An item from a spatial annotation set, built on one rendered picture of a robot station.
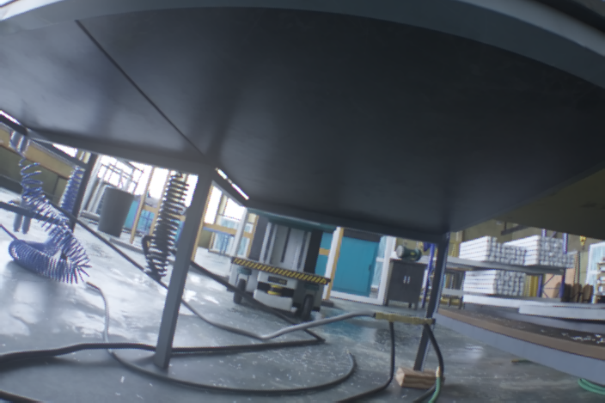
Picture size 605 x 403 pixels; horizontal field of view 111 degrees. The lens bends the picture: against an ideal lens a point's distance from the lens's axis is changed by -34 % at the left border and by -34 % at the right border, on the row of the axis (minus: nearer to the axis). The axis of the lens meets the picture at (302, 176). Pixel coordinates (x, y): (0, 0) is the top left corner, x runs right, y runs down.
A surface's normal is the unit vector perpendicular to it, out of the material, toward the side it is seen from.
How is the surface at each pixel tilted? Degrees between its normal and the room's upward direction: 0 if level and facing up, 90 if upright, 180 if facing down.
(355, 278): 90
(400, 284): 90
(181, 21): 180
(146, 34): 180
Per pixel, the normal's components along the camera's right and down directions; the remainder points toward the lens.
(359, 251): -0.08, -0.30
